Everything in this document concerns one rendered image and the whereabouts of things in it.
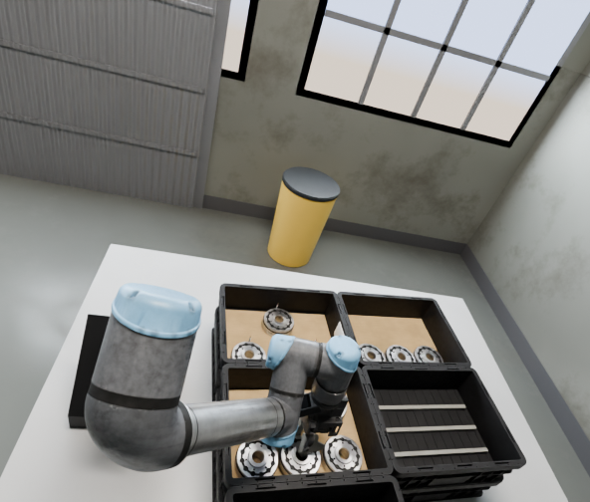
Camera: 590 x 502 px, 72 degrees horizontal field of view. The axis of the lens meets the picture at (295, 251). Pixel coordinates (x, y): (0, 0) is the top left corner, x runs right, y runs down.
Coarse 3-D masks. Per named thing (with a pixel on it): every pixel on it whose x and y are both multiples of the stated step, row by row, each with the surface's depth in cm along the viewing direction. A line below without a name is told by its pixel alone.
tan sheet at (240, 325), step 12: (228, 312) 133; (240, 312) 135; (252, 312) 136; (264, 312) 137; (228, 324) 130; (240, 324) 131; (252, 324) 132; (300, 324) 137; (312, 324) 139; (324, 324) 140; (228, 336) 126; (240, 336) 127; (252, 336) 128; (264, 336) 130; (300, 336) 133; (312, 336) 135; (324, 336) 136; (228, 348) 123; (264, 348) 126
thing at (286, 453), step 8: (296, 440) 103; (288, 448) 100; (288, 456) 99; (312, 456) 100; (320, 456) 101; (288, 464) 97; (296, 464) 98; (312, 464) 99; (296, 472) 96; (304, 472) 97; (312, 472) 97
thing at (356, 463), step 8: (328, 440) 105; (336, 440) 106; (344, 440) 106; (352, 440) 106; (328, 448) 103; (352, 448) 105; (328, 456) 101; (360, 456) 104; (328, 464) 100; (336, 464) 100; (344, 464) 101; (352, 464) 101; (360, 464) 102
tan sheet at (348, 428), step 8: (232, 392) 112; (240, 392) 112; (248, 392) 113; (256, 392) 113; (264, 392) 114; (344, 416) 115; (352, 416) 115; (344, 424) 113; (352, 424) 113; (304, 432) 108; (328, 432) 110; (344, 432) 111; (352, 432) 112; (320, 440) 107; (232, 448) 100; (280, 448) 103; (360, 448) 109; (232, 456) 99; (232, 464) 97; (320, 464) 103; (232, 472) 96; (280, 472) 99; (320, 472) 101
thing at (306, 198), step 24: (288, 168) 271; (312, 168) 279; (288, 192) 255; (312, 192) 253; (336, 192) 261; (288, 216) 264; (312, 216) 260; (288, 240) 274; (312, 240) 277; (288, 264) 287
